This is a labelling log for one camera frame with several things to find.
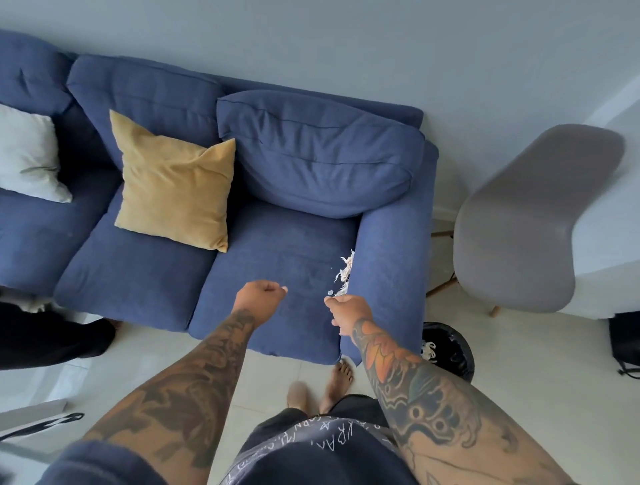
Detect light grey pillow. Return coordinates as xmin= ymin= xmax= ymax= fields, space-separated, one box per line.
xmin=0 ymin=102 xmax=73 ymax=205

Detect person's left hand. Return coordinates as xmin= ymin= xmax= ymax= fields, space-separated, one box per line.
xmin=232 ymin=279 xmax=289 ymax=330

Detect person's right forearm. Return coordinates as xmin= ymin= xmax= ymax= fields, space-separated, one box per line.
xmin=349 ymin=319 xmax=576 ymax=485

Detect black bag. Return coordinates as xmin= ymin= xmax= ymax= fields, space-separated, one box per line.
xmin=607 ymin=310 xmax=640 ymax=379

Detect grey shell chair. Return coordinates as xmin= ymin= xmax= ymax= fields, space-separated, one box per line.
xmin=427 ymin=123 xmax=627 ymax=319

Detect black trash bin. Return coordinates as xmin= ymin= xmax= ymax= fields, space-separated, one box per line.
xmin=421 ymin=321 xmax=476 ymax=383

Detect person's right leg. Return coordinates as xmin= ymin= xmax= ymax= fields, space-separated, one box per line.
xmin=319 ymin=360 xmax=355 ymax=413

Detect black shorts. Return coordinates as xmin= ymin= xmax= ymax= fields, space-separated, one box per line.
xmin=235 ymin=394 xmax=391 ymax=450

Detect blue sofa back cushion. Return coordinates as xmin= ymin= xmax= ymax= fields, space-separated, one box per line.
xmin=0 ymin=29 xmax=76 ymax=119
xmin=66 ymin=55 xmax=225 ymax=171
xmin=216 ymin=89 xmax=426 ymax=219

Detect person's right hand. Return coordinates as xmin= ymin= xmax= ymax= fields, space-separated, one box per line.
xmin=323 ymin=294 xmax=375 ymax=343

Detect yellow throw pillow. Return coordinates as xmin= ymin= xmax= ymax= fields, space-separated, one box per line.
xmin=109 ymin=109 xmax=237 ymax=253

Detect person's left forearm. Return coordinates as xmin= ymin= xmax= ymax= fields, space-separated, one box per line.
xmin=82 ymin=309 xmax=259 ymax=485

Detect black garment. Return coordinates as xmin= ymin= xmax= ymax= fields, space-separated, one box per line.
xmin=0 ymin=302 xmax=117 ymax=372

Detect black strap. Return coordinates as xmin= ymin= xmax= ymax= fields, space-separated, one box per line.
xmin=0 ymin=412 xmax=85 ymax=443

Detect blue fabric sofa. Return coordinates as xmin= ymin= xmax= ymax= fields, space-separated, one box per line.
xmin=0 ymin=29 xmax=440 ymax=368

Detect person's leg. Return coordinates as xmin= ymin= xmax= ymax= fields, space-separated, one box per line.
xmin=319 ymin=360 xmax=355 ymax=413
xmin=287 ymin=382 xmax=311 ymax=413

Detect person's left leg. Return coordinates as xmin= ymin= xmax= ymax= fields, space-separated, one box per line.
xmin=287 ymin=382 xmax=311 ymax=413

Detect white shredded paper scraps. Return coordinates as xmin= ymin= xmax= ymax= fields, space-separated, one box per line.
xmin=327 ymin=249 xmax=356 ymax=296

